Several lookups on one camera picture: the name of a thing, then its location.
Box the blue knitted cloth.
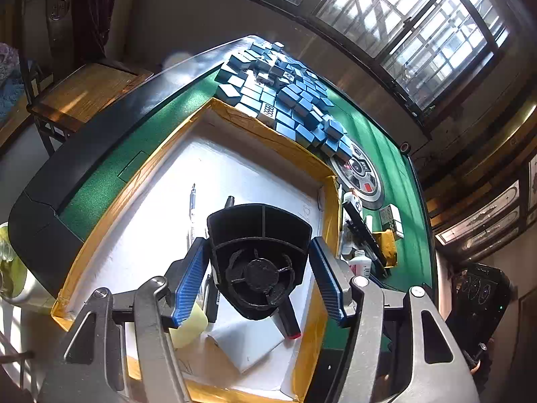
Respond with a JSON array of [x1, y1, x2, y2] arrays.
[[0, 42, 32, 122]]

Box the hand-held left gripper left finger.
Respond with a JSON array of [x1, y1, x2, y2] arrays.
[[38, 237, 211, 403]]

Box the white tube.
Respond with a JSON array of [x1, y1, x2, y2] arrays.
[[349, 249, 374, 280]]

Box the wooden cabinet glass doors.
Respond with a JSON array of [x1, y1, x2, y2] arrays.
[[432, 151, 537, 257]]

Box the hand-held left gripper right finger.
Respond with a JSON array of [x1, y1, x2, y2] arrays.
[[309, 236, 481, 403]]

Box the white folded card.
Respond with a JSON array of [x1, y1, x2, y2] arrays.
[[201, 315, 290, 374]]

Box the round table control panel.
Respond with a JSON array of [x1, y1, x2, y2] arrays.
[[329, 140, 384, 211]]

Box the white medicine box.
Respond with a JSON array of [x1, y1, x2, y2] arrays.
[[380, 204, 404, 240]]

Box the wooden chair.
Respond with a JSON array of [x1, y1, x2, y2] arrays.
[[21, 0, 154, 156]]

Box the yellowish glass jar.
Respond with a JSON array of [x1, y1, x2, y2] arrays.
[[0, 222, 55, 303]]

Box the pale yellow plastic case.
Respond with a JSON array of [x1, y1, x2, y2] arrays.
[[170, 302, 209, 349]]

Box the yellow cardboard box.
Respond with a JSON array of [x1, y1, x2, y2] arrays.
[[50, 97, 342, 403]]

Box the black fan-shaped holder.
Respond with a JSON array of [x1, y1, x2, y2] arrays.
[[206, 204, 313, 322]]

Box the white translucent pen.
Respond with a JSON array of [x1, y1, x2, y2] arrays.
[[187, 182, 200, 257]]

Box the green mahjong table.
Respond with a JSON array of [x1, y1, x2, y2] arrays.
[[7, 36, 437, 403]]

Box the pile of blue mahjong tiles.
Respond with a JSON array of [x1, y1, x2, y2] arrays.
[[216, 41, 353, 158]]

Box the long black marker pen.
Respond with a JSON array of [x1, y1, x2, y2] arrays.
[[342, 199, 391, 278]]

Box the dark red curtain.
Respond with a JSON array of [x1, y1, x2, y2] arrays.
[[80, 0, 139, 63]]

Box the barred window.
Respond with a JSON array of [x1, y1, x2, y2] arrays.
[[151, 0, 517, 135]]

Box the yellow packet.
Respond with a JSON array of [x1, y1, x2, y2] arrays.
[[371, 230, 398, 267]]

